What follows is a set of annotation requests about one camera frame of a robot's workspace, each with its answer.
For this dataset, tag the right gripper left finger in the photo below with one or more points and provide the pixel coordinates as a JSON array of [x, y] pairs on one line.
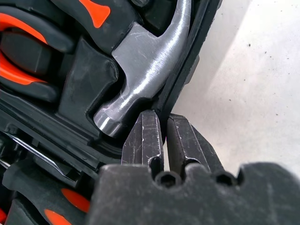
[[143, 140]]

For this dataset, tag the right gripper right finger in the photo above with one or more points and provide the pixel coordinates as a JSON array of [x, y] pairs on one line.
[[185, 145]]

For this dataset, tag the black plastic tool case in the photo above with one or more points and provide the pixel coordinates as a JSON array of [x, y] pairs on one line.
[[89, 77]]

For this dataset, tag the black orange screwdriver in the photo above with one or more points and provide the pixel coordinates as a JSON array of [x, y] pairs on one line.
[[75, 199], [42, 158]]

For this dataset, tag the steel claw hammer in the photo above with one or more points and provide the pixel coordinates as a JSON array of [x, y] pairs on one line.
[[145, 70]]

